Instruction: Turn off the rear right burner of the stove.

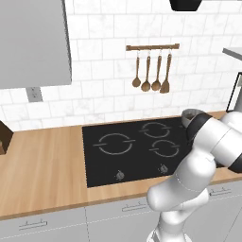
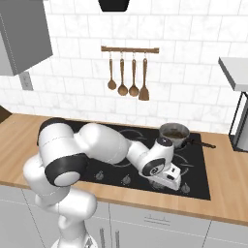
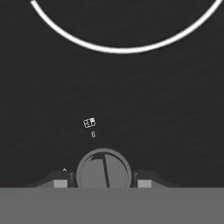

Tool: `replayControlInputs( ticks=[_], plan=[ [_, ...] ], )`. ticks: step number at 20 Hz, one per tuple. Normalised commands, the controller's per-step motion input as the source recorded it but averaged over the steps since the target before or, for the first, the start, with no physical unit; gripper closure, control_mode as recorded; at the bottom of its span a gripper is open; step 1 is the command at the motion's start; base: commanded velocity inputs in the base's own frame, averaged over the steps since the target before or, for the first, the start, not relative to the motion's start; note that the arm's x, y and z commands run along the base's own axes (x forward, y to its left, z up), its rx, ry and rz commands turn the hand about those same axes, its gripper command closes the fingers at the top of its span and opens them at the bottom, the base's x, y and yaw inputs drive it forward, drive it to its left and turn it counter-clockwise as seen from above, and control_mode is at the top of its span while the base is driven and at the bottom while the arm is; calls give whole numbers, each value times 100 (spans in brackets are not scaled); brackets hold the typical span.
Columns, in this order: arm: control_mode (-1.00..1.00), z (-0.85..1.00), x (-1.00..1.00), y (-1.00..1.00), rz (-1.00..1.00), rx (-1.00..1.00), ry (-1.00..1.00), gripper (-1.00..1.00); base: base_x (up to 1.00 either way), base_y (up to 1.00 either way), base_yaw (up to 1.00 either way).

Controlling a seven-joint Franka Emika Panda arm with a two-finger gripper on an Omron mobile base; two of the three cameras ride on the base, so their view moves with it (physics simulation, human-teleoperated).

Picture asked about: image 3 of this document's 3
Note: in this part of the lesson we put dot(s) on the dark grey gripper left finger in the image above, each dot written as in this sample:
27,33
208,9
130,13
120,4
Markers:
59,178

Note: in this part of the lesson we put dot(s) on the round grey stove knob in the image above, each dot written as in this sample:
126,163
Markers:
103,172

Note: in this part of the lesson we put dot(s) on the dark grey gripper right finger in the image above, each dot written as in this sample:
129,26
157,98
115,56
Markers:
147,178

